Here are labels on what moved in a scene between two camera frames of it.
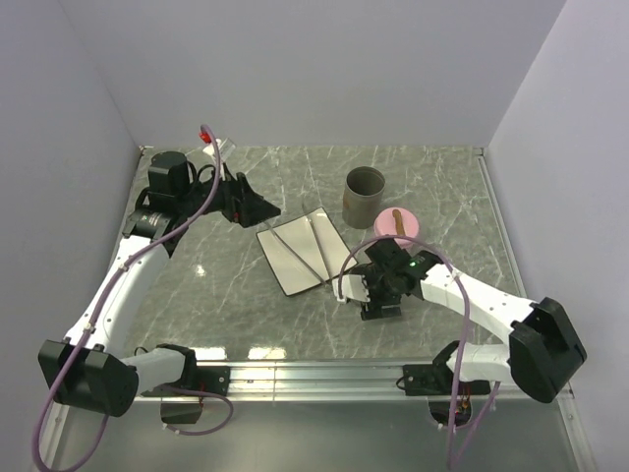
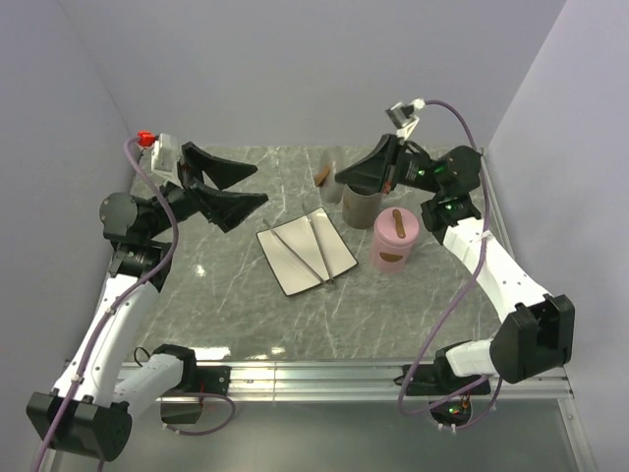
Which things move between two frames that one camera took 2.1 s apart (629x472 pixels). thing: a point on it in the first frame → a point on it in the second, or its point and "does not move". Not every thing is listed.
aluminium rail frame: [276, 380] does not move
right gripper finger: [371, 311] → [375, 166]
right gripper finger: [391, 311] → [365, 184]
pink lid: [385, 224] does not move
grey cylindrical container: [362, 201] does not move
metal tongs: [326, 277] does not move
